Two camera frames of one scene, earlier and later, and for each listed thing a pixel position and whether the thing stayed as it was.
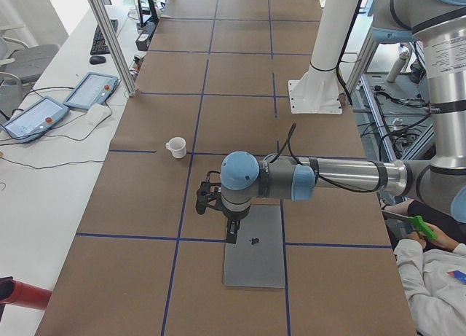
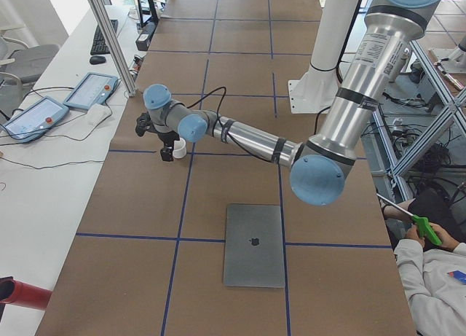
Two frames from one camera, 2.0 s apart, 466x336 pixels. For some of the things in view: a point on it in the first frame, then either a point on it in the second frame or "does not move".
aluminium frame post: [97, 3] does not move
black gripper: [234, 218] -> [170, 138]
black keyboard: [100, 45] does not move
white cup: [178, 146] does not move
